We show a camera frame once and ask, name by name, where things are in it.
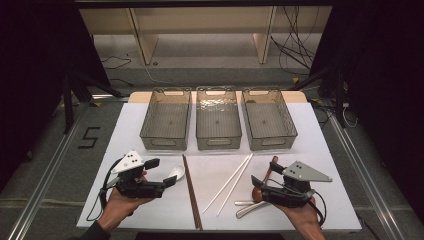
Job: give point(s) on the aluminium floor rail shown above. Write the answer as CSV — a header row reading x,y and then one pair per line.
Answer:
x,y
366,180
43,180

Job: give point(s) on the black tripod stand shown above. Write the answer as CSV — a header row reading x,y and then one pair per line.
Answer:
x,y
339,96
68,103

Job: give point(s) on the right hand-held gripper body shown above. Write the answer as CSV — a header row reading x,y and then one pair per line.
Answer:
x,y
286,195

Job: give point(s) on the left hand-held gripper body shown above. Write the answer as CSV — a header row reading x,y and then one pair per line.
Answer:
x,y
140,190

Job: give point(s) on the black curtain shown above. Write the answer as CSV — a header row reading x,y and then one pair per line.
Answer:
x,y
33,83
383,83

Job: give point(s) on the person's left hand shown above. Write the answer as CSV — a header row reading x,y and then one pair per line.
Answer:
x,y
121,205

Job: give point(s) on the light wooden desk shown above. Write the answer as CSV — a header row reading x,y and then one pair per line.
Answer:
x,y
143,43

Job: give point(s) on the yellow tape piece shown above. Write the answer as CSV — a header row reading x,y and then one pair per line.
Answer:
x,y
295,80
96,104

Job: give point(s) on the metal fork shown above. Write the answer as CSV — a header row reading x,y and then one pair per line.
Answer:
x,y
243,203

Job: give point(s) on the person's right hand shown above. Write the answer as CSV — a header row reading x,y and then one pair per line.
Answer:
x,y
305,215

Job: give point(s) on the white table sheet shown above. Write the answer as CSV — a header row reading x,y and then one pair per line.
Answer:
x,y
300,140

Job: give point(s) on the smoky clear plastic bin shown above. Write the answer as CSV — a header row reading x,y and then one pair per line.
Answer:
x,y
266,123
218,123
166,120

